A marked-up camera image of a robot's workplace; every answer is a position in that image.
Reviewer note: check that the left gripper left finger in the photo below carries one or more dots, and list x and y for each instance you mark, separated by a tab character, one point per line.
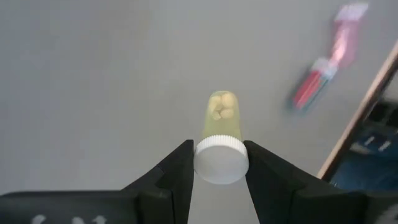
168	193

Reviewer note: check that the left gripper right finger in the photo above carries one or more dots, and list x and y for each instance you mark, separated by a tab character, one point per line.
280	196

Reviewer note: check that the wide pink pill bottle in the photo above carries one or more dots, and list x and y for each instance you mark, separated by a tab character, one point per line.
345	40

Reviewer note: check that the grey table mat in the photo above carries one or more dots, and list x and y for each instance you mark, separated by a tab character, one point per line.
93	77

